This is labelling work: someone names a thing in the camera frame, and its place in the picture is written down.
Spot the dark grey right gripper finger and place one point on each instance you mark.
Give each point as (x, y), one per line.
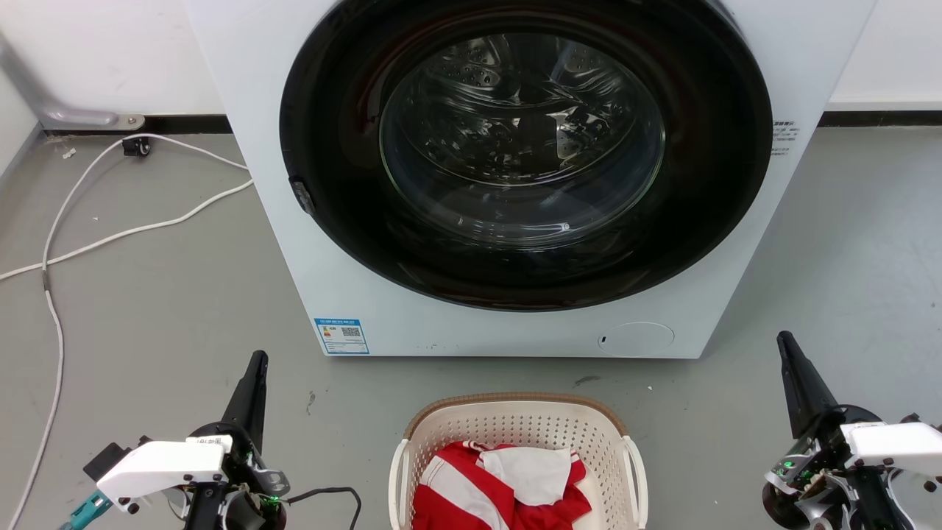
(804, 390)

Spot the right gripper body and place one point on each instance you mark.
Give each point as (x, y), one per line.
(857, 464)

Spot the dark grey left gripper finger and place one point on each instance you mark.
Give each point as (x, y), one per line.
(250, 405)

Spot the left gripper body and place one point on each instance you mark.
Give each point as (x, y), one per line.
(165, 467)

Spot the beige perforated laundry basket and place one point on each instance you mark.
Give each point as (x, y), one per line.
(515, 423)

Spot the blue energy label sticker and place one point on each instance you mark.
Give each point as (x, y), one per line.
(341, 336)

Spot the round white filter cover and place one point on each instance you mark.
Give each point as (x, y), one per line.
(636, 339)

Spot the red white striped garment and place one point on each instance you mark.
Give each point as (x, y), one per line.
(460, 489)

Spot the small printed text label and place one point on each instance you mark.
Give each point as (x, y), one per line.
(782, 138)

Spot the small black floor clip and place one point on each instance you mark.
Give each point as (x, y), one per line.
(136, 146)

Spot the white cloth garment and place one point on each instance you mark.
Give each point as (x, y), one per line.
(531, 472)

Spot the white front-load washing machine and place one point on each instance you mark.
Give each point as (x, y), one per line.
(265, 88)

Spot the grey bent pipe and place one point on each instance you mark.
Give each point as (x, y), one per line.
(44, 107)

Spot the black round washer door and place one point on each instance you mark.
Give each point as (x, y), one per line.
(515, 132)

